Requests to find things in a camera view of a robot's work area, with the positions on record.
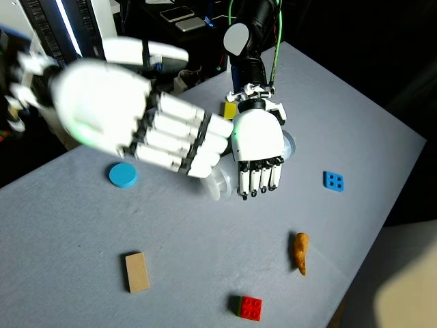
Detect brown toy food piece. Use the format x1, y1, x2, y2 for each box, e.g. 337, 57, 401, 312
294, 232, 310, 276

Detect tan wooden rectangular block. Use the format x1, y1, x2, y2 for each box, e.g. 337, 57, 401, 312
124, 251, 151, 294

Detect white crumpled bag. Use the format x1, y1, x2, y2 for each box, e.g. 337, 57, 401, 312
172, 68, 203, 100

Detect blue four-hole block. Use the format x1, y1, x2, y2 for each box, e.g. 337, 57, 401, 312
322, 170, 346, 193

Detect grey table cloth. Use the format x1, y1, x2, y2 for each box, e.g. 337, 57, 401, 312
0, 40, 427, 328

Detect yellow rectangular block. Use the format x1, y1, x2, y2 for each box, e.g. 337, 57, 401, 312
221, 101, 238, 120

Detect red and green toy brick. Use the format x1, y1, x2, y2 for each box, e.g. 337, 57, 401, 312
234, 295, 264, 322

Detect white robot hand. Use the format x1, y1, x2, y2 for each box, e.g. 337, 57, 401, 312
51, 37, 235, 179
230, 108, 287, 202

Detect white computer tower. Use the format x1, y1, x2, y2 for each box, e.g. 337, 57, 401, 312
20, 0, 120, 66

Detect white-framed smartphone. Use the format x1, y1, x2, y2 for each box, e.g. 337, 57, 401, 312
159, 5, 195, 23

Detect silver flat device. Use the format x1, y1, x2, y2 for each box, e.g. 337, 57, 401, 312
174, 16, 207, 33

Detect large clear plastic syringe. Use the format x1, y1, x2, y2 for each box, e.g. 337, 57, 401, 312
201, 131, 297, 202

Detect blue round disc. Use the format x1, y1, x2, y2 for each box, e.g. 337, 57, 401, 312
108, 163, 139, 189

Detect green cable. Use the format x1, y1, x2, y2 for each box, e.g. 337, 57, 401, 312
268, 0, 284, 88

